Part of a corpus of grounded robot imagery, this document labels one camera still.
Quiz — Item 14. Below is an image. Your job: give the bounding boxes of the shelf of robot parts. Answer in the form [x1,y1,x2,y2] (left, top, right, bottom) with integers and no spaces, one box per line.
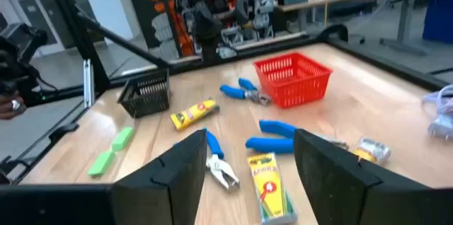
[147,0,279,60]

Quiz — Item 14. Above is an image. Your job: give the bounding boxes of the black device with cables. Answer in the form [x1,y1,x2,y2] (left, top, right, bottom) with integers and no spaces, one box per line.
[0,22,50,108]

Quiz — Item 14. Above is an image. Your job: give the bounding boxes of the yellow crayon pack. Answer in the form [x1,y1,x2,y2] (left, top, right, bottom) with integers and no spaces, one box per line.
[169,99,221,132]
[351,137,392,165]
[247,152,299,225]

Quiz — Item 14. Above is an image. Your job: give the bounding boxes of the silver aluminium bracket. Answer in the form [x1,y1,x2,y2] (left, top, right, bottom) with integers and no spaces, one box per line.
[82,58,96,109]

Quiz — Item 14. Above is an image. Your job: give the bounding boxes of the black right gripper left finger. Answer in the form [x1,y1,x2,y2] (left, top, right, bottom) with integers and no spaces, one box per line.
[112,129,208,225]

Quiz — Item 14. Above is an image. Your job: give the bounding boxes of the black aluminium table frame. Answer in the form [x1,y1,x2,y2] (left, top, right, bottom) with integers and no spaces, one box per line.
[0,0,453,185]

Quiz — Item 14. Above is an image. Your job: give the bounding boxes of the large blue-handled pliers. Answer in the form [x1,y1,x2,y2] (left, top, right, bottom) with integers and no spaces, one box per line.
[245,119,350,155]

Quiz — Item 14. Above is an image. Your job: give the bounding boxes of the small blue-handled pliers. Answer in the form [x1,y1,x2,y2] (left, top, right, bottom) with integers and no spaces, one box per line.
[219,77,272,106]

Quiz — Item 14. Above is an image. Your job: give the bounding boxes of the red plastic basket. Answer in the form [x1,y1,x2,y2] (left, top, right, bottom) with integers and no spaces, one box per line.
[253,52,333,109]

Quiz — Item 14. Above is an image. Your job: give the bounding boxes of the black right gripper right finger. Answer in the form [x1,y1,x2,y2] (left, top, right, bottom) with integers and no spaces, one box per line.
[293,129,429,225]

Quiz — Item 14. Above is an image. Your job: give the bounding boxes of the black plastic basket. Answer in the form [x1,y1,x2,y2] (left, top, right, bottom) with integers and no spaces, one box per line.
[117,69,171,119]

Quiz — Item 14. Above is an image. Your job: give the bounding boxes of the white cable bundle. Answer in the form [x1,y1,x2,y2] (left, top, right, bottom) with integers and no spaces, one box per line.
[420,83,453,142]

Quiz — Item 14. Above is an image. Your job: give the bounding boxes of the blue bin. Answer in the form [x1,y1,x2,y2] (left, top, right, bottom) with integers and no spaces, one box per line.
[422,0,453,45]

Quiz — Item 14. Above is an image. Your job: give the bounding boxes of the green eraser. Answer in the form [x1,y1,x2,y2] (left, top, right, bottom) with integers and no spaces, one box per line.
[110,126,136,153]
[87,150,116,178]

